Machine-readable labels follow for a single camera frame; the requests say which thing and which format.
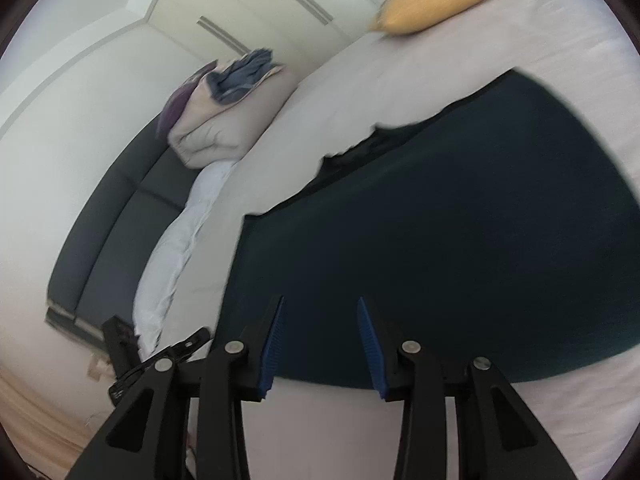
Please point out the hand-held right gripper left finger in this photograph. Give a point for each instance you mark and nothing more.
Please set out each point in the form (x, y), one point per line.
(272, 350)

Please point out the white pillow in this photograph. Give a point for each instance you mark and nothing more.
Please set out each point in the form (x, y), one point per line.
(170, 260)

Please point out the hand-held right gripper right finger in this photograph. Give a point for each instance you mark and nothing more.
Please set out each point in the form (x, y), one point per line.
(370, 350)

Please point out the dark green sweater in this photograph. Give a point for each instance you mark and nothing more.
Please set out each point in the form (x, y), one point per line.
(475, 235)

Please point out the cream wardrobe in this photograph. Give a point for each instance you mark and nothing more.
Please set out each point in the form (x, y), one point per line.
(250, 10)

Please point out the bed with white sheet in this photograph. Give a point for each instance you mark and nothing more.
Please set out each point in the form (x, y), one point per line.
(375, 85)

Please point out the folded blue-grey blanket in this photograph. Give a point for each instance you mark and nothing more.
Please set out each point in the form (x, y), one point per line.
(240, 77)

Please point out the purple pillow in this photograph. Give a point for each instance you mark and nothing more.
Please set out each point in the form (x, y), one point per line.
(175, 105)

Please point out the yellow pillow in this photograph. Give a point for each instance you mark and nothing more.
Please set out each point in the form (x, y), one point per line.
(435, 0)

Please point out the dark grey padded headboard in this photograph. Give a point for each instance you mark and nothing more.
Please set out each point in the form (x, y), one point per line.
(110, 235)

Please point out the folded beige duvet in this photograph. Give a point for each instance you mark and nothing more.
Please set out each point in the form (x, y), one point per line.
(225, 130)

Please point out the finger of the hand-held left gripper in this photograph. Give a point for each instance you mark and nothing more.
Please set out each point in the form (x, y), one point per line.
(120, 342)
(187, 342)

